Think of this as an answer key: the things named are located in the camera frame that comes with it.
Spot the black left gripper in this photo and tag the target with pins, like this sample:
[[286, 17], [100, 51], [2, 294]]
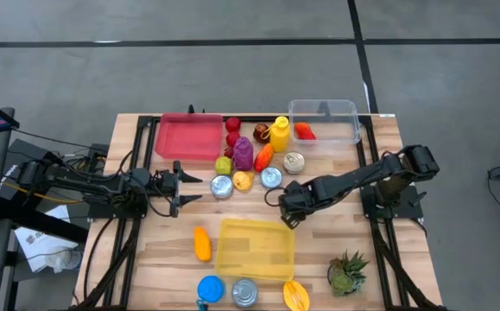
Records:
[[165, 181]]

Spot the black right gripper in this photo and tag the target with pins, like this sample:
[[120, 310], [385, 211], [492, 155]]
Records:
[[299, 196]]

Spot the green toy pear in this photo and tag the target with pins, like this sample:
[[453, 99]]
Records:
[[223, 166]]

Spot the purple plastic bottle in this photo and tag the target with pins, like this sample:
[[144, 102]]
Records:
[[243, 154]]

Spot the yellow plastic bottle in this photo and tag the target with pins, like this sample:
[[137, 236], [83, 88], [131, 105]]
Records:
[[280, 136]]

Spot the red-orange toy fruit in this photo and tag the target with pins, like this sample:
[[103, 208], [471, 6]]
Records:
[[305, 131]]

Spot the dark brown-red toy fruit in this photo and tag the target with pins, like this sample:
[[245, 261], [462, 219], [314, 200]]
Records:
[[260, 133]]

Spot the blue plastic bottle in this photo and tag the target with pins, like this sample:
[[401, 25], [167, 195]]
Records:
[[210, 288]]

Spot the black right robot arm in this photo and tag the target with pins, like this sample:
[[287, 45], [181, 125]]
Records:
[[353, 177]]

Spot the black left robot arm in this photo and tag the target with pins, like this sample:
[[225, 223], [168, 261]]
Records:
[[98, 183]]

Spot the silver tin can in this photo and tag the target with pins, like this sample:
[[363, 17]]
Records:
[[221, 186], [271, 177]]

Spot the yellow translucent plastic tray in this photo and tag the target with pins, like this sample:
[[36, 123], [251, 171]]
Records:
[[254, 250]]

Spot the red plastic tray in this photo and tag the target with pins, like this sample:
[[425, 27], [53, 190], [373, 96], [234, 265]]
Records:
[[189, 138]]

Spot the yellow toy pear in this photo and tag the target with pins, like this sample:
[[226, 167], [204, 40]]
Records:
[[242, 180]]

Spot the orange toy mango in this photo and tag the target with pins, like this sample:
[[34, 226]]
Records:
[[202, 244]]

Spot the tin can with pull tab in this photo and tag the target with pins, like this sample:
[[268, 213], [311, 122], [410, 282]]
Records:
[[293, 163]]

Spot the small green succulent plant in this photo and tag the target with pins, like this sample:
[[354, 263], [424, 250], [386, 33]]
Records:
[[345, 276]]

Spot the green labelled tuna can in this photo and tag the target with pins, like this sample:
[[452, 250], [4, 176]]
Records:
[[244, 293]]

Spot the black power strip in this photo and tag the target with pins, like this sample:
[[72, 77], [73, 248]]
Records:
[[96, 157]]

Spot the clear plastic container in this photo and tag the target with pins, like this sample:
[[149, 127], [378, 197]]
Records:
[[340, 125]]

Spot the clear plastic cup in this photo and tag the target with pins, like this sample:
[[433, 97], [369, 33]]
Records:
[[64, 259]]

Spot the black equipment stand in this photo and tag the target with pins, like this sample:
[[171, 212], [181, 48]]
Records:
[[38, 220]]

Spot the white paper sheets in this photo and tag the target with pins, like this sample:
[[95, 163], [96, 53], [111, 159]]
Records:
[[38, 242]]

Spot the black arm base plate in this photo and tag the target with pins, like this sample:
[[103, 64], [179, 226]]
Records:
[[409, 207], [103, 211]]

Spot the black aluminium table frame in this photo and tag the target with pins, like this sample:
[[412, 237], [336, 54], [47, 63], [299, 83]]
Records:
[[249, 118]]

